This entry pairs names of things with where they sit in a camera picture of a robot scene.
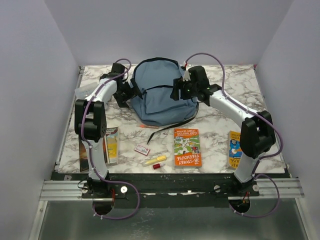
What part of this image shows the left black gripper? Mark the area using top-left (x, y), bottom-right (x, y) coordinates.
top-left (113, 78), bottom-right (142, 108)

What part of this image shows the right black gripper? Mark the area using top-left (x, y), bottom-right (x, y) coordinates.
top-left (170, 77), bottom-right (199, 101)

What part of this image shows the blue student backpack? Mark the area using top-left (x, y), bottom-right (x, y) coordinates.
top-left (130, 57), bottom-right (199, 129)

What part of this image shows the orange pencil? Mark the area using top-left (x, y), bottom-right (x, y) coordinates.
top-left (137, 124), bottom-right (159, 129)

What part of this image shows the orange treehouse book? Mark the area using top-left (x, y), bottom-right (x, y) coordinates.
top-left (173, 128), bottom-right (202, 168)

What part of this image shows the red white eraser box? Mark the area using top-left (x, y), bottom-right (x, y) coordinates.
top-left (134, 144), bottom-right (150, 156)

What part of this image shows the yellow highlighter pen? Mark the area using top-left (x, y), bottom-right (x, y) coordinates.
top-left (142, 155), bottom-right (167, 167)

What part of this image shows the small red cap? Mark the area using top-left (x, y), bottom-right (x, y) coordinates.
top-left (152, 163), bottom-right (162, 170)

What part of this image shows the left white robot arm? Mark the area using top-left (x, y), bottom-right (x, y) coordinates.
top-left (74, 58), bottom-right (142, 198)

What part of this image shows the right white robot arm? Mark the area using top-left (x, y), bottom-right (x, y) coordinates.
top-left (170, 66), bottom-right (276, 196)

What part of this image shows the clear plastic storage box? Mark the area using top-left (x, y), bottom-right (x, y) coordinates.
top-left (74, 82), bottom-right (97, 100)

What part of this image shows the yellow cover book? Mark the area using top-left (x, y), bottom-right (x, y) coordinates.
top-left (105, 127), bottom-right (119, 165)

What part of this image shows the dark sunset cover book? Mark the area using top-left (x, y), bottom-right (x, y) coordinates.
top-left (78, 137), bottom-right (89, 173)

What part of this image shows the yellow blue treehouse book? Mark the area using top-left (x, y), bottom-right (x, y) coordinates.
top-left (227, 130), bottom-right (243, 169)

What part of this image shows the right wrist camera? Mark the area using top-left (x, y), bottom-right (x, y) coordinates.
top-left (182, 70), bottom-right (191, 82)

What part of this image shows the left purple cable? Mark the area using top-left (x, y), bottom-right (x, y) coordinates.
top-left (81, 58), bottom-right (141, 221)

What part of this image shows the purple cable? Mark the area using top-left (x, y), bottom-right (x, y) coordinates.
top-left (81, 58), bottom-right (141, 221)
top-left (184, 52), bottom-right (283, 218)

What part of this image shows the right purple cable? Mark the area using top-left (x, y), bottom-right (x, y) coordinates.
top-left (184, 52), bottom-right (283, 218)

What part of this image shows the aluminium mounting rail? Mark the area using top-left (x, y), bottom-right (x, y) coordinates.
top-left (39, 178), bottom-right (305, 202)

